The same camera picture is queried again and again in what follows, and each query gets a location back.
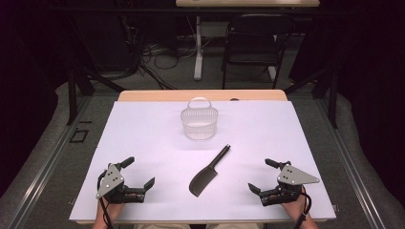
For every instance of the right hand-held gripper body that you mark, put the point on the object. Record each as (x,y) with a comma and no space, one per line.
(291,178)

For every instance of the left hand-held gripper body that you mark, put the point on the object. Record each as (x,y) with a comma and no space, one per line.
(111,181)

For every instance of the black wide-tooth comb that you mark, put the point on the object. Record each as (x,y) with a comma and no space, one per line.
(203,181)

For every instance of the white plastic basket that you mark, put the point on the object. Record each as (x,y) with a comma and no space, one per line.
(199,130)

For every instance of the person's left hand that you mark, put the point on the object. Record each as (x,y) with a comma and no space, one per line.
(108,210)

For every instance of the person's right hand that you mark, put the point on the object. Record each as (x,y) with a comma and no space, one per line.
(296,208)

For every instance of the black metal stand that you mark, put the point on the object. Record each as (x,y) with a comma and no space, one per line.
(332,98)
(72,95)

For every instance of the white desk leg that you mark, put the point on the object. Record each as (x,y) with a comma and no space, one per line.
(198,57)
(272,72)

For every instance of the black folding chair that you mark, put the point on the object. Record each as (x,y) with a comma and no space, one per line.
(251,47)

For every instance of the light wooden desk top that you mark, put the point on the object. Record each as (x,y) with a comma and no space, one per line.
(248,3)

